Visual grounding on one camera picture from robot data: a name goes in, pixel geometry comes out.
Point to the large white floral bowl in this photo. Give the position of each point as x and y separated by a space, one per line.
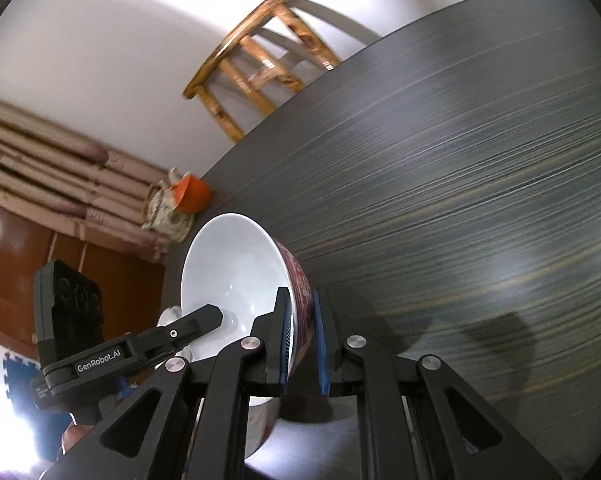
234 264

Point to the beige patterned curtain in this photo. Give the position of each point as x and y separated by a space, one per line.
76 186

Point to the orange lidded tea cup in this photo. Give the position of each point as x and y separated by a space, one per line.
191 194

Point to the large white floral plate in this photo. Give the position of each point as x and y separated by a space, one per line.
171 315

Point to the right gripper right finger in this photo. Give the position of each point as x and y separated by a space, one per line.
418 419

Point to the floral ceramic teapot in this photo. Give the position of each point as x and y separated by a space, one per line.
160 213

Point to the bamboo wooden chair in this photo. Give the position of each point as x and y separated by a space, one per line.
249 65

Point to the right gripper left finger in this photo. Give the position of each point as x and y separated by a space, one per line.
155 415

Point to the left hand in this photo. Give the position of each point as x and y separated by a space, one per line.
72 435

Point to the brown wooden door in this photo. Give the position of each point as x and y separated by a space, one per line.
131 287

